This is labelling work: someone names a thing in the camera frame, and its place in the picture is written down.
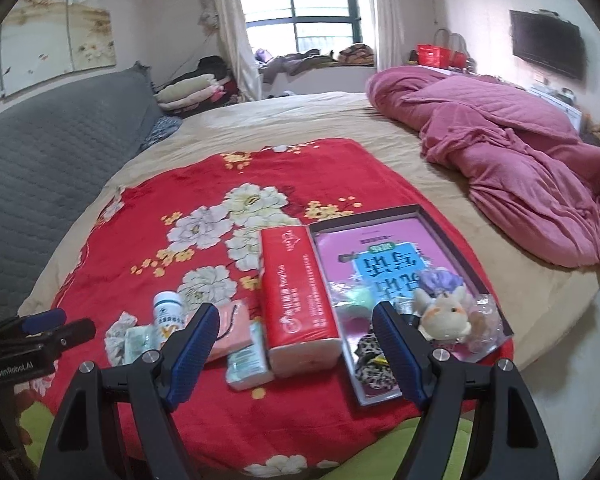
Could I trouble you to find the clear crinkled plastic bag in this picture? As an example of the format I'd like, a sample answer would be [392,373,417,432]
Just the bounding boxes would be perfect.
[466,294,507,357]

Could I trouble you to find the white plastic bottle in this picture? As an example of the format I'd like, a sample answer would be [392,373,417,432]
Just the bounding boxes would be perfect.
[152,291,185,350]

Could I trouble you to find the floral wall painting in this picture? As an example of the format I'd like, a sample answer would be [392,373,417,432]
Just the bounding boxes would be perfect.
[0,0,118,107]

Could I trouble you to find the white floral cloth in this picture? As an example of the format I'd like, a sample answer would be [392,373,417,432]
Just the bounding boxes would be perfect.
[104,311,142,367]

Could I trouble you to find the white snack packet black band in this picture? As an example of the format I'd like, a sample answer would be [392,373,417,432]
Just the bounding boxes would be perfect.
[355,332,398,392]

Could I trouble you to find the dark floral pillow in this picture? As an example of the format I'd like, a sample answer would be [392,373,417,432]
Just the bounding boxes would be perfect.
[140,115,183,153]

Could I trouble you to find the pink quilt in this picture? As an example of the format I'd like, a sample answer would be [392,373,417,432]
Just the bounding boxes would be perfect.
[365,66,600,269]

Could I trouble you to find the red basket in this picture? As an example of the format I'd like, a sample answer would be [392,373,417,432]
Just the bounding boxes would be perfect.
[416,29,470,69]

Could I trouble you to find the dark shallow box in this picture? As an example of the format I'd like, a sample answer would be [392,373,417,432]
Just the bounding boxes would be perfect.
[310,204,514,407]

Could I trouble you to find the window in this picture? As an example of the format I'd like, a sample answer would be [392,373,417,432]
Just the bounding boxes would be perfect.
[235,0,363,59]

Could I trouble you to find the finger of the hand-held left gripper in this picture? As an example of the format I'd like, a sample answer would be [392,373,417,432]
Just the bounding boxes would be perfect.
[30,317,97,356]
[19,308,67,337]

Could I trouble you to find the red tissue pack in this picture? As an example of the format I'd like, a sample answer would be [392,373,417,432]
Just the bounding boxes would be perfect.
[259,226,343,378]

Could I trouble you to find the red floral blanket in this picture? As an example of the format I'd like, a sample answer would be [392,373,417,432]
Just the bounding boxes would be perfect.
[27,137,513,478]

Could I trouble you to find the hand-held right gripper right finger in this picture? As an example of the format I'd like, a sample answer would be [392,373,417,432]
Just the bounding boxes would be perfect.
[372,301,560,480]

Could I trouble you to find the green round pad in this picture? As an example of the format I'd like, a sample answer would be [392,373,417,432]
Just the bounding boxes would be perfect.
[336,284,378,322]

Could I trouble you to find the white curtain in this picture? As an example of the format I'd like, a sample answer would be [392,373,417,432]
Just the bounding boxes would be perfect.
[370,0,407,70]
[200,0,262,104]

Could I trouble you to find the pink packet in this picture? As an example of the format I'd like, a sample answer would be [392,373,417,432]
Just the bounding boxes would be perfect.
[204,299,257,364]

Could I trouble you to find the pink book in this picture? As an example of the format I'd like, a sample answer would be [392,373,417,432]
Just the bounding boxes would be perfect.
[314,212,481,401]

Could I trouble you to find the clothes on window sill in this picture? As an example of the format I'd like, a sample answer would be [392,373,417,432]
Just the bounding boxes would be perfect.
[254,42,377,75]

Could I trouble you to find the white cabinet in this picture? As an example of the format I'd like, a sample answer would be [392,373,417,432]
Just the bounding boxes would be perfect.
[527,84,582,128]

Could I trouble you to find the beige bed sheet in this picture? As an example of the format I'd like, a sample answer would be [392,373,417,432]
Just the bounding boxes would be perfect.
[17,91,600,461]

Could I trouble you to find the grey quilted headboard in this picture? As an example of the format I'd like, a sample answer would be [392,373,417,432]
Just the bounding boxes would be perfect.
[0,62,165,313]

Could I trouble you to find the stack of folded clothes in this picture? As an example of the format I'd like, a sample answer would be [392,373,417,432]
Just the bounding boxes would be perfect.
[155,72,237,113]

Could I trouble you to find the cream plush toy purple outfit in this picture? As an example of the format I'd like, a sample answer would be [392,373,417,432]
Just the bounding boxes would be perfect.
[412,269,474,345]

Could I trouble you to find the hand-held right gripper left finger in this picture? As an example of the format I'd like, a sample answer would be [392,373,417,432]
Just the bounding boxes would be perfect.
[39,302,221,480]

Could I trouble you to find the black wall television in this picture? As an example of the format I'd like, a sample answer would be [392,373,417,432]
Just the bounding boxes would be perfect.
[510,9,584,81]

